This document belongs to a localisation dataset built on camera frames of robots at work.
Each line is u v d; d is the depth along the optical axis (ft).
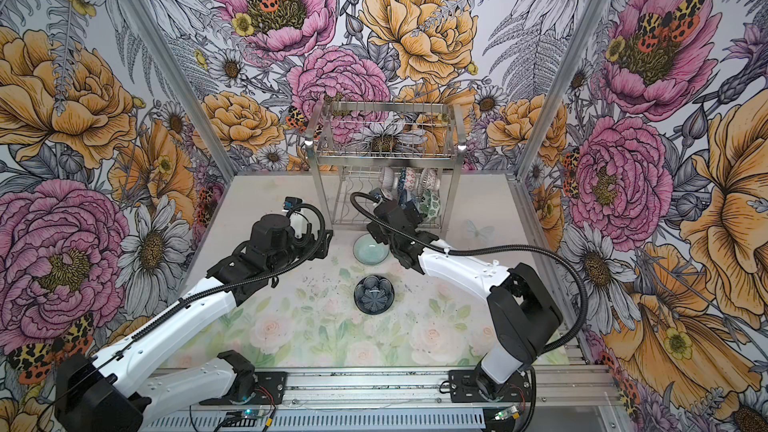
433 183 3.45
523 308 1.49
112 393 1.25
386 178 3.45
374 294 2.93
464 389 2.41
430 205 3.15
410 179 3.44
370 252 3.16
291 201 2.21
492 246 1.68
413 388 2.50
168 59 2.88
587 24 2.66
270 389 2.41
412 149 3.87
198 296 1.61
